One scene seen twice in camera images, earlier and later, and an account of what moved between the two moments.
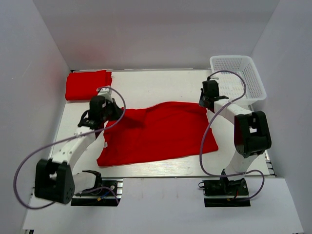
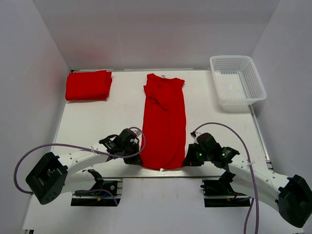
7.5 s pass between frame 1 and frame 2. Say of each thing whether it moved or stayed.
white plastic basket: stayed
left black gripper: moved
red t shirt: moved
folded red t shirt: stayed
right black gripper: moved
